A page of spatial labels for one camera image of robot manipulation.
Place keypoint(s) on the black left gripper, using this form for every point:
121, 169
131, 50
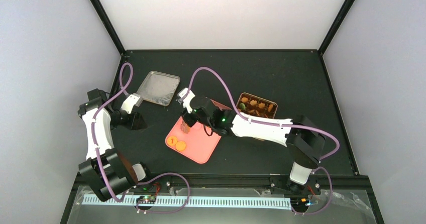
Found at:
131, 123

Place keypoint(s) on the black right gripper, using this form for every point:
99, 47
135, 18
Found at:
188, 121

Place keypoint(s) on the silver metal tin lid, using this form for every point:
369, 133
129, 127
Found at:
158, 88

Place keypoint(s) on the metal tongs white handles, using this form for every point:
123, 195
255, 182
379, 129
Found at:
185, 128

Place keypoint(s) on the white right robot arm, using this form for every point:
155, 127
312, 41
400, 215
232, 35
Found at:
305, 143

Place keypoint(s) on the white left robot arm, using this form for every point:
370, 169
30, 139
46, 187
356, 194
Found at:
106, 170

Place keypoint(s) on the pink plastic tray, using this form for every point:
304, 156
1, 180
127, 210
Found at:
199, 145

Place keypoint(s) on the yellow dotted round biscuit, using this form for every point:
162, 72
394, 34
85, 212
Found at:
180, 145

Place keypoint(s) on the yellow biscuit red cross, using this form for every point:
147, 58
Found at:
171, 140

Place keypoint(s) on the gold cookie tin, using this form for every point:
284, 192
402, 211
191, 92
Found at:
257, 106

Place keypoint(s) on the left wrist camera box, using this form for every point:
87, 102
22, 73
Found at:
130, 102

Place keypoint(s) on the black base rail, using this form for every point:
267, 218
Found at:
276, 183

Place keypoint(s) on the white slotted cable duct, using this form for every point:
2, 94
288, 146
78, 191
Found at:
195, 201

